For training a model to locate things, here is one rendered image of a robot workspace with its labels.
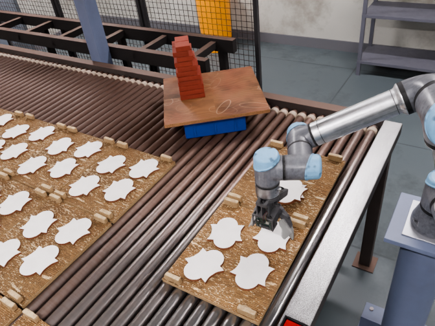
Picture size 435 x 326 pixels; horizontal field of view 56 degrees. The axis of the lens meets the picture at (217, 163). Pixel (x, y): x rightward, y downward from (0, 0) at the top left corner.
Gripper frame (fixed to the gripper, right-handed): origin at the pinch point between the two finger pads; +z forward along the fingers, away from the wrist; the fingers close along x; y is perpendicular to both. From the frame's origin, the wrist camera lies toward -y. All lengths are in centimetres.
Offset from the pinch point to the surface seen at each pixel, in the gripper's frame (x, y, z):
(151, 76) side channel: -123, -90, 5
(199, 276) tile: -14.1, 25.5, 1.8
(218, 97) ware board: -59, -66, -5
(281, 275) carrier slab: 8.6, 13.1, 3.3
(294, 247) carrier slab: 8.0, 0.7, 3.6
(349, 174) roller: 13.3, -46.0, 6.6
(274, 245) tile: 2.0, 3.7, 2.4
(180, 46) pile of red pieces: -73, -61, -32
